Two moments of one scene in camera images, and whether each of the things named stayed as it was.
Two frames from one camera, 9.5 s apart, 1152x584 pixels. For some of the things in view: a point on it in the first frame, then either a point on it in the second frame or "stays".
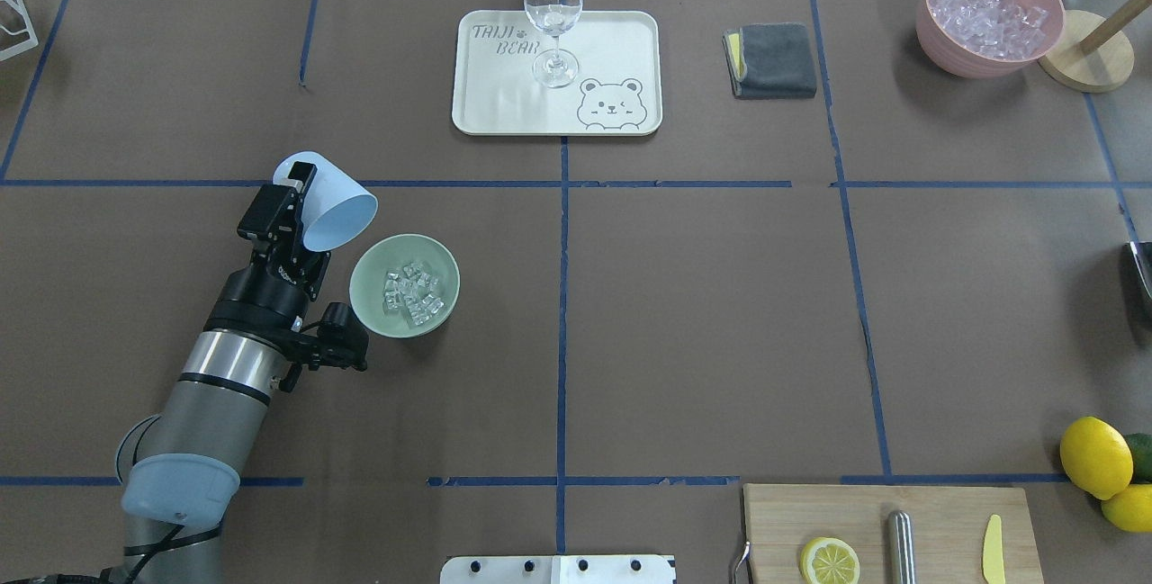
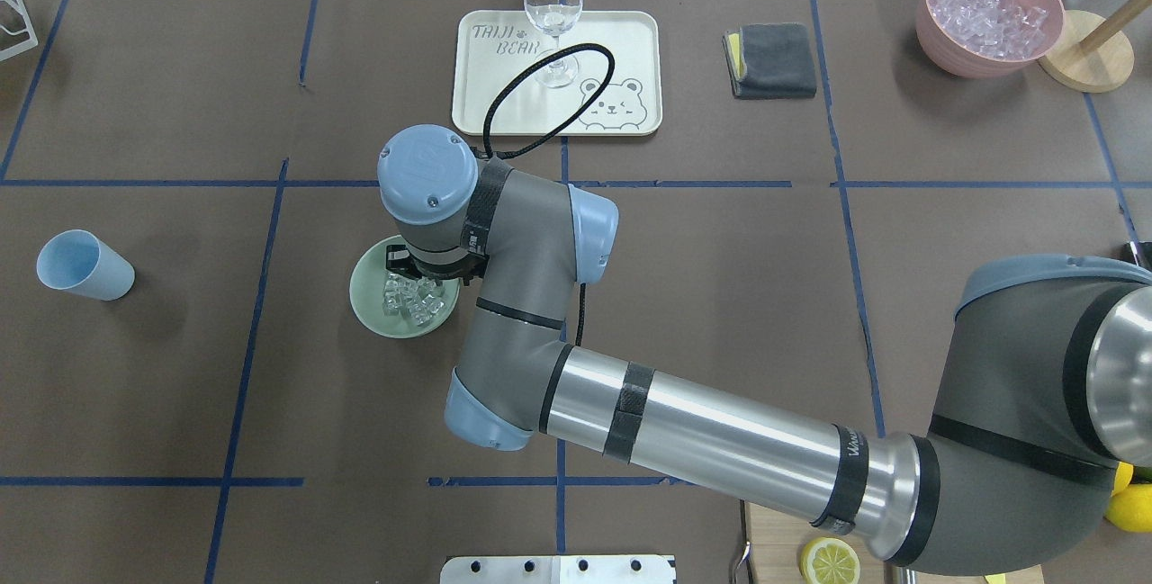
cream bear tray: [617, 89] stays
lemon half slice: [830, 561] stays
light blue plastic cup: [336, 211] → [81, 262]
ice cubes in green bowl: [411, 290] stays
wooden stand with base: [1093, 54] stays
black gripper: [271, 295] → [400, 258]
